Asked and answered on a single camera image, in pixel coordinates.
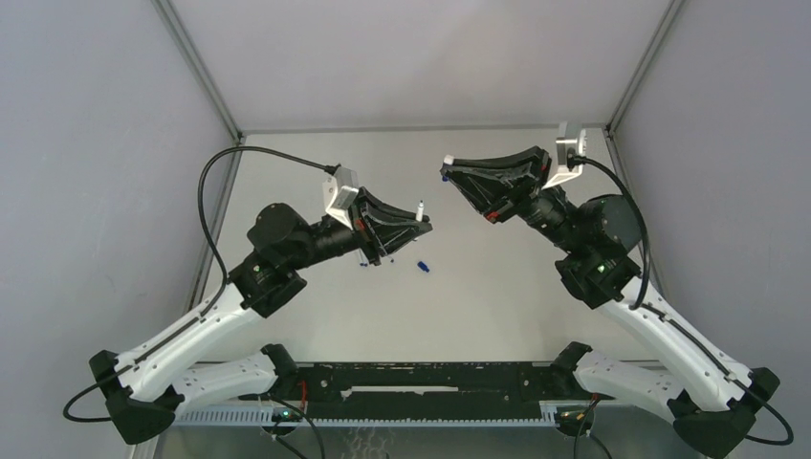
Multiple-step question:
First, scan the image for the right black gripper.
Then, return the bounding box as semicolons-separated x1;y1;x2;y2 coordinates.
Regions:
442;145;584;256

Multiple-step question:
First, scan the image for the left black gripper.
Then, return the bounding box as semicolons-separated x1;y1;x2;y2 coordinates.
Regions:
287;186;431;271

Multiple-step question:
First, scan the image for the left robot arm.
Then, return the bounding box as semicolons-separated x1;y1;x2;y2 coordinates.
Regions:
89;188;432;445

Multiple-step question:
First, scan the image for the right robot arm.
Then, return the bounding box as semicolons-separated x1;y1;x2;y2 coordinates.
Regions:
440;147;779;458

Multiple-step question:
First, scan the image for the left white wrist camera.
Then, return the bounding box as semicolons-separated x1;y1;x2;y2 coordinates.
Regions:
322;165;360;229

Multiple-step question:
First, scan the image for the left black camera cable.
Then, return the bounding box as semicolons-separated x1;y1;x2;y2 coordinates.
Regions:
61;145;340;424

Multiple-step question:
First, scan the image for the black camera cable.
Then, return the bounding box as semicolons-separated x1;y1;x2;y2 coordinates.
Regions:
61;145;340;424
566;155;795;448

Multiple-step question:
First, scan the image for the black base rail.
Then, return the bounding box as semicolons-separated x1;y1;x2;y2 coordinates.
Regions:
274;361;591;422

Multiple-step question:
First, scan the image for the right black camera cable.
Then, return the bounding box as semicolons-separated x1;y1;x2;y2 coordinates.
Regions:
566;155;795;448

